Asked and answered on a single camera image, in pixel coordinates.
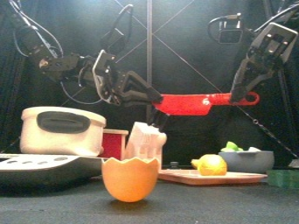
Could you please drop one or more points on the grey bowl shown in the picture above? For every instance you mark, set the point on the grey bowl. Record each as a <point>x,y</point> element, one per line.
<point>247,162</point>

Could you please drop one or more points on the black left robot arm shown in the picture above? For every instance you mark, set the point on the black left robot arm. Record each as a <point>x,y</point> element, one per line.
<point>61,65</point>

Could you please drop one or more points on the grey white flat appliance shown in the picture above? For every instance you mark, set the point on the grey white flat appliance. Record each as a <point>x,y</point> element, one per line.
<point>39,169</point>

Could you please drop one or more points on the green block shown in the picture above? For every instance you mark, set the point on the green block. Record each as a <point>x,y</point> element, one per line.
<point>283,178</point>

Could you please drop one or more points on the vertical metal frame pole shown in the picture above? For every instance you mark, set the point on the vertical metal frame pole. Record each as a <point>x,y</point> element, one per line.
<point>149,43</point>

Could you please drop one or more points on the pink cutting board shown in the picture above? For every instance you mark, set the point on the pink cutting board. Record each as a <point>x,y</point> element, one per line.
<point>187,176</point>

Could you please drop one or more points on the white toy piece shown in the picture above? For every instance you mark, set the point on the white toy piece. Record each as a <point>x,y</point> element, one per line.
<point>254,149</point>

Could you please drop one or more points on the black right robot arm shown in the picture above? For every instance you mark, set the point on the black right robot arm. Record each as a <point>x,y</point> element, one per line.
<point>288,13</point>

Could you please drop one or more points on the green toy vegetable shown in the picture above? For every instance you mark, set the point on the green toy vegetable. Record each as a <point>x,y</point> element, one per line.
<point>232,146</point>

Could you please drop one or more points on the red toy knife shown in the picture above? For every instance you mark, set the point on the red toy knife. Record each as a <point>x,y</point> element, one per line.
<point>187,103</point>

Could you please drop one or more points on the small black knob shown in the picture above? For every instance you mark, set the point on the small black knob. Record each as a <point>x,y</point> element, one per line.
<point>174,165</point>

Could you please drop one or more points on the red box with wooden lid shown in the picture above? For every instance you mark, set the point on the red box with wooden lid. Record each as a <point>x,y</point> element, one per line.
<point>113,144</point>

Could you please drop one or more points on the yellow lemon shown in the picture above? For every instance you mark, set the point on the yellow lemon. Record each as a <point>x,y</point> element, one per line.
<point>212,165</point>

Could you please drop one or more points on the orange cracked eggshell cup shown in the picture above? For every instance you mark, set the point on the orange cracked eggshell cup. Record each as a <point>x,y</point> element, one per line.
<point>129,180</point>

